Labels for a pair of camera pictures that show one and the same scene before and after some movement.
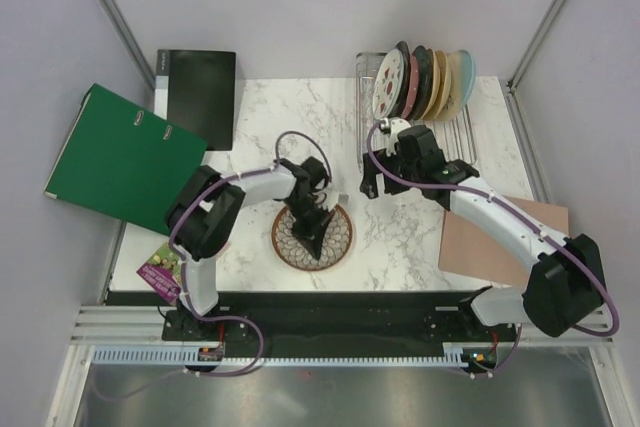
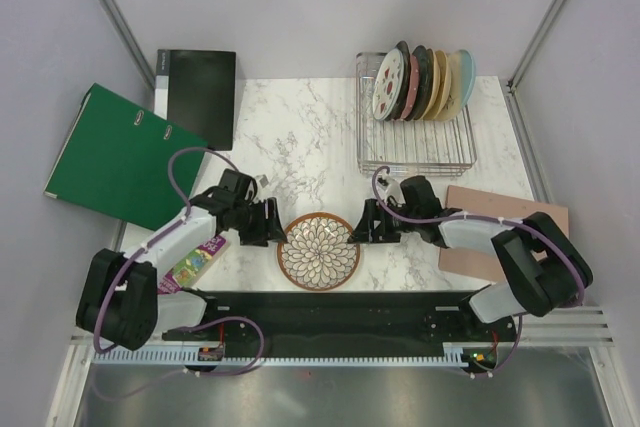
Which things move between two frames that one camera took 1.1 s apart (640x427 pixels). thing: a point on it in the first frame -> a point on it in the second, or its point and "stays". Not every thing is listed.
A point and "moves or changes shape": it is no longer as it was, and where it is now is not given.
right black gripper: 369,183 -> 364,233
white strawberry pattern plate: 388,85 stays
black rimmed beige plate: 404,50 stays
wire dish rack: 455,133 stays
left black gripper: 314,233 -> 269,230
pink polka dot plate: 412,93 stays
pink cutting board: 469,248 stays
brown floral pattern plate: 337,243 moves or changes shape
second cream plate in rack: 456,88 stays
